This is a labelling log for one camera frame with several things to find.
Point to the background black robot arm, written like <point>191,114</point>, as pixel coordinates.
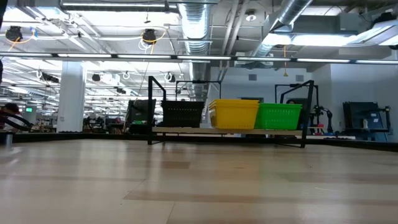
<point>317,110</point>

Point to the long ceiling light rail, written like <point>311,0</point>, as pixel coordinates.
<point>84,55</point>

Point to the narrow silver spiral duct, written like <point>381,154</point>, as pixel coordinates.
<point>292,12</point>

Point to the black background station frame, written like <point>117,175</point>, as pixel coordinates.
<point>199,81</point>
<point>275,93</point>

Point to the green exit sign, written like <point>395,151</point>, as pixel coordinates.
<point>29,109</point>

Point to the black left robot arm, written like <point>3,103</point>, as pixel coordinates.
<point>2,9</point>

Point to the round ceiling detector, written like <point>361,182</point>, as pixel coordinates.
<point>251,17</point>

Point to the black equipment rack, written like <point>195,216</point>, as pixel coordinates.
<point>357,118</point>

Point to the gray metal post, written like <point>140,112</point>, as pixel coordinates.
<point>8,140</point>

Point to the person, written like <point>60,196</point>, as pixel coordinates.
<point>11,108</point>

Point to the black bulky equipment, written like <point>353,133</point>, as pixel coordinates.
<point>136,112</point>

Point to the white square pillar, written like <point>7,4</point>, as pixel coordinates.
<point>71,99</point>

